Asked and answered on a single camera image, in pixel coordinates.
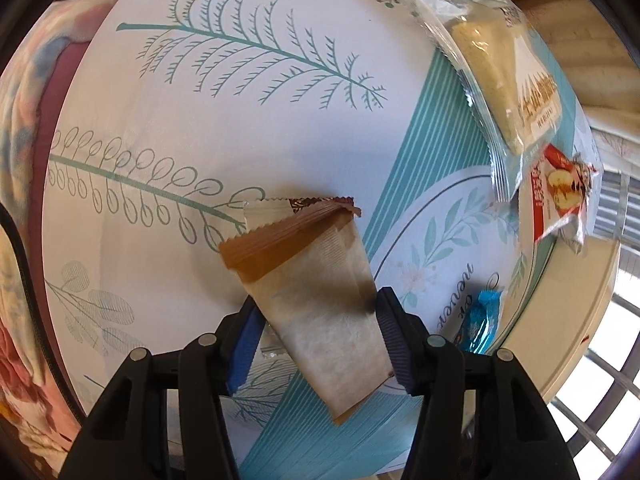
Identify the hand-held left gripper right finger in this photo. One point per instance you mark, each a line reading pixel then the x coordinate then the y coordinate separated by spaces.
pixel 395 340

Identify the red and white cake packet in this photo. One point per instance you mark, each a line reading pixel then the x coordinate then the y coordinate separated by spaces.
pixel 555 190

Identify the white plastic tray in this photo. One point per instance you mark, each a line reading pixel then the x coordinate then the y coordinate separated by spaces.
pixel 575 310

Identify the tan paper-look snack packet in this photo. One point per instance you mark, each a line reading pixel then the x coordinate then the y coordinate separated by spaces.
pixel 325 300

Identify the pink floral quilt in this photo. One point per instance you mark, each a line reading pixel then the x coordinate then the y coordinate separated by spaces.
pixel 25 375

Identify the metal window grille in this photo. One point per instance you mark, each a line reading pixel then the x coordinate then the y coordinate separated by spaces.
pixel 600 385

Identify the white curtain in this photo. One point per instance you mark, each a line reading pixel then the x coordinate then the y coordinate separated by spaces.
pixel 595 60

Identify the white and brown snack packet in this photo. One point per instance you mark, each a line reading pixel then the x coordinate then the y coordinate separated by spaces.
pixel 260 214

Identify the teal leaf-print tablecloth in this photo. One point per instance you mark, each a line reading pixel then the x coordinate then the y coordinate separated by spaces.
pixel 225 125

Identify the blue and white snack packet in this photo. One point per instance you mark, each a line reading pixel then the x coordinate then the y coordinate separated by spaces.
pixel 480 320

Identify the white sandwich bread packet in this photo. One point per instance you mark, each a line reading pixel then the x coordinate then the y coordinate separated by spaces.
pixel 495 75

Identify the pastel floral blanket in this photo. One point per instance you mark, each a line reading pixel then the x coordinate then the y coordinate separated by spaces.
pixel 25 85

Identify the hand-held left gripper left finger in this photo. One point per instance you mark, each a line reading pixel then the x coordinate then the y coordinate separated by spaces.
pixel 245 345

